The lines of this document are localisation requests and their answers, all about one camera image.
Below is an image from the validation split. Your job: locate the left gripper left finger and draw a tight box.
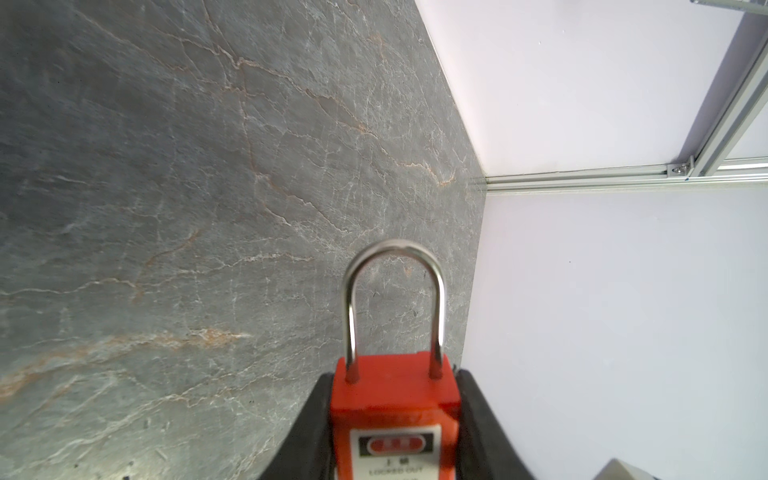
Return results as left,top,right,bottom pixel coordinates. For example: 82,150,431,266
260,373,335,480

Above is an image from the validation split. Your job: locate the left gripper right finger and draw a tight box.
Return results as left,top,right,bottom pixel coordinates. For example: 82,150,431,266
455,369,534,480

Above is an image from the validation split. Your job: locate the red safety padlock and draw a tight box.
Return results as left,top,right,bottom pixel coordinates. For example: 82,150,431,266
330,239,461,480

